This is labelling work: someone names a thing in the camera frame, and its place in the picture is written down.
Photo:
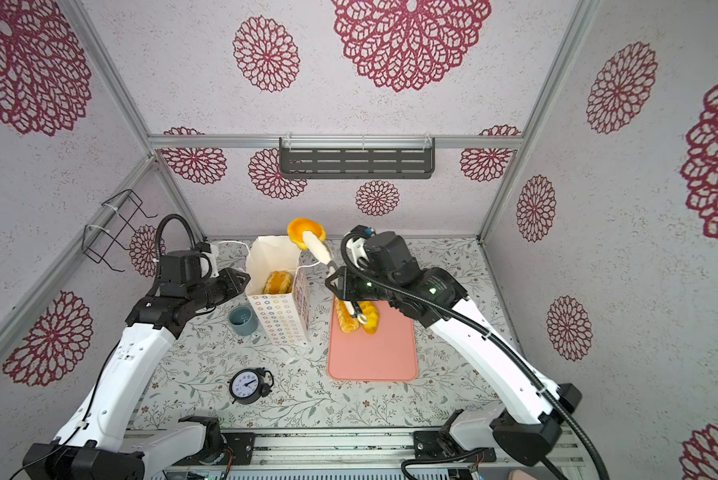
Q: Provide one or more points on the corn-like yellow bread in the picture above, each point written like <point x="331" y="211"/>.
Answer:
<point x="346" y="322"/>

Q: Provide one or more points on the teal cup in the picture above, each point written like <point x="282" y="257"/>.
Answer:
<point x="243" y="320"/>

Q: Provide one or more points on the white paper bag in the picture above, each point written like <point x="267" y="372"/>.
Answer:
<point x="283" y="318"/>

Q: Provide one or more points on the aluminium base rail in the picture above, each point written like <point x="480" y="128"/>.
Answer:
<point x="350" y="453"/>

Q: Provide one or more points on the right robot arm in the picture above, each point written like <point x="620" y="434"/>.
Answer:
<point x="378" y="267"/>

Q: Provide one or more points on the ridged spiral bread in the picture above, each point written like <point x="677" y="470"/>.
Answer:
<point x="278" y="283"/>

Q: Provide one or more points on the yellow twisted bread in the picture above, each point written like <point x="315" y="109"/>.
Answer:
<point x="371" y="315"/>

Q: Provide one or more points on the pink tray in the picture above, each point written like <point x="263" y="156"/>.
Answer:
<point x="388" y="355"/>

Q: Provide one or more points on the black alarm clock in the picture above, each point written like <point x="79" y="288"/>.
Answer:
<point x="249" y="385"/>

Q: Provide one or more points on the small yellow bread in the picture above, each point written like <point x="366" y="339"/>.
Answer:
<point x="299" y="226"/>

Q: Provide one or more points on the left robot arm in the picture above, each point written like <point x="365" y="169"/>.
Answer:
<point x="91" y="445"/>

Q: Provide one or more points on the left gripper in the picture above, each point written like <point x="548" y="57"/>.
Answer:
<point x="236" y="285"/>

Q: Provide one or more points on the grey wall shelf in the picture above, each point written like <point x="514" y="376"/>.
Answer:
<point x="361" y="160"/>

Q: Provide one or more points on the black wire rack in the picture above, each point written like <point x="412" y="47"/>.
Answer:
<point x="102" y="236"/>

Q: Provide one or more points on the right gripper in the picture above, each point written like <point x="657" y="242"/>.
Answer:
<point x="341" y="282"/>

